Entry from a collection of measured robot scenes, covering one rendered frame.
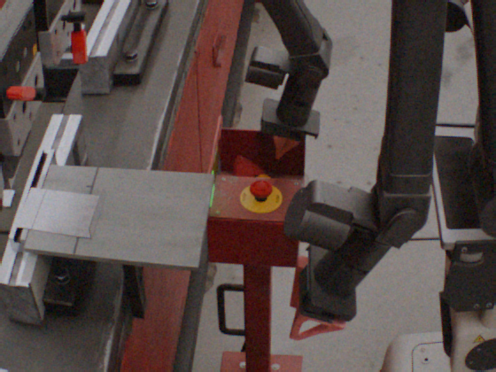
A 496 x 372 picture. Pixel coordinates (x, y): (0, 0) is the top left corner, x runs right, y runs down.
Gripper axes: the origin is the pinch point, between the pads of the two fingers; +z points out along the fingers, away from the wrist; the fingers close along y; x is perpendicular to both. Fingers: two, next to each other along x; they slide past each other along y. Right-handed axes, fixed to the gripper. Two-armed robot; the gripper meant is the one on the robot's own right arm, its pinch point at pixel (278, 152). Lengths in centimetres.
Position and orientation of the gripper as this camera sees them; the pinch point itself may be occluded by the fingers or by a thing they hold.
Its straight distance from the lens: 169.3
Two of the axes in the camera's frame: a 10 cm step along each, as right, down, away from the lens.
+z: -2.4, 6.9, 6.8
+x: -0.9, 6.8, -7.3
